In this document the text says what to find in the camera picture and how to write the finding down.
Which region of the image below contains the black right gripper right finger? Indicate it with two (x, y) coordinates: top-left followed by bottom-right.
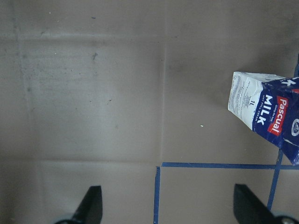
(234, 183), (299, 224)

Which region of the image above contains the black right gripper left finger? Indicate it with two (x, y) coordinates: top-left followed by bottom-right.
(70, 186), (102, 224)

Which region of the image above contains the blue white milk carton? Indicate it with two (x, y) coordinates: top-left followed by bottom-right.
(228, 71), (299, 165)

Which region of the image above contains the brown paper table mat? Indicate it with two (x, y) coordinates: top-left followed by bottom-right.
(0, 0), (299, 224)

